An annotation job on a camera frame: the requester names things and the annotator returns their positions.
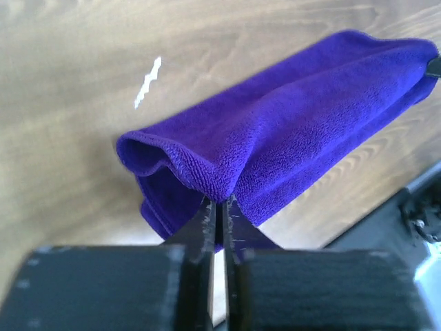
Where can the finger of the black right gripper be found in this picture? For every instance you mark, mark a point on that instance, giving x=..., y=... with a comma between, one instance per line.
x=434, y=68

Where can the purple towel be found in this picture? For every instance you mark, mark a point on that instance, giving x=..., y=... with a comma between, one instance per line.
x=268, y=139

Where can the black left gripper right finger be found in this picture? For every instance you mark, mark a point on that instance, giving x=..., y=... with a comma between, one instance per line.
x=269, y=288

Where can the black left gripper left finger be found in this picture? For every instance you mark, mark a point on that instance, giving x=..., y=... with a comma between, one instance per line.
x=132, y=287

